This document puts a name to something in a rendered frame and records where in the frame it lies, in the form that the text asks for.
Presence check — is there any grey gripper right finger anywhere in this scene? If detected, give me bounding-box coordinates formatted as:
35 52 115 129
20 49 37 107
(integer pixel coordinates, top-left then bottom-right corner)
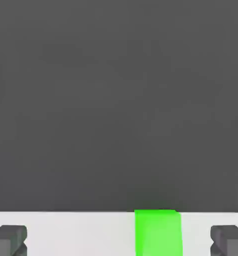
210 224 238 256

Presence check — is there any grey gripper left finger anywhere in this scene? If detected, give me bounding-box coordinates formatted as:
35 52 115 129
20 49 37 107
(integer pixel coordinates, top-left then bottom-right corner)
0 224 28 256

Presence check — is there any small green cube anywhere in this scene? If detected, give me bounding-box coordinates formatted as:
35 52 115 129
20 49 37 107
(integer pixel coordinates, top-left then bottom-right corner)
134 209 184 256

